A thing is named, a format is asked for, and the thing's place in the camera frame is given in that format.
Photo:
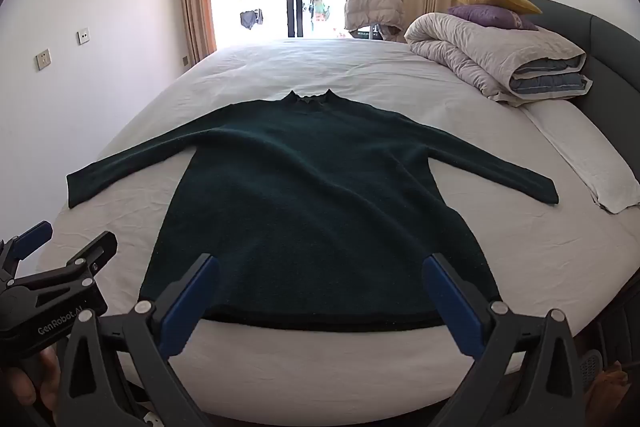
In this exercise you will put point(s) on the white wall socket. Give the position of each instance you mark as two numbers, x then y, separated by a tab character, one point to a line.
44	60
83	36

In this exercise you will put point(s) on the white bed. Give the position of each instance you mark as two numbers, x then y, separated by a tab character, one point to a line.
320	67

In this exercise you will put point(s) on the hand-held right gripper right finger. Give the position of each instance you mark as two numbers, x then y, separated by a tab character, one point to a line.
452	307

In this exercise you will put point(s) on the beige puffer vest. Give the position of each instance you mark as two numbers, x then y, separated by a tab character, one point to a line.
372	2

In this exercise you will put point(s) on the dark green sweater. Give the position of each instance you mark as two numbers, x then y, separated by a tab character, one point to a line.
310	207

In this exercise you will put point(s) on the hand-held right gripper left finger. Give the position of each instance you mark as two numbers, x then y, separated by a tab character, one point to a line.
190	302

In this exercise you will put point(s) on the white pillow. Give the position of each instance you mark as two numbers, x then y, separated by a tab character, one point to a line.
590	157

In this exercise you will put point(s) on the folded beige quilt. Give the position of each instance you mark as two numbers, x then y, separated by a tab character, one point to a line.
465	47

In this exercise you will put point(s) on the dark grey headboard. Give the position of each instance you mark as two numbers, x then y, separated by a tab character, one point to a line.
615	57

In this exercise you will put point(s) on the purple pillow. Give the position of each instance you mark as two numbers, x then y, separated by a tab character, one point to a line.
480	14

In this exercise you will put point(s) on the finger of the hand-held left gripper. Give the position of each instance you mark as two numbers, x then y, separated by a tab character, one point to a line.
82	259
31	238

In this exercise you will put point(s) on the person's left hand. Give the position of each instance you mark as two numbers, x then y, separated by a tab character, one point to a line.
25	387

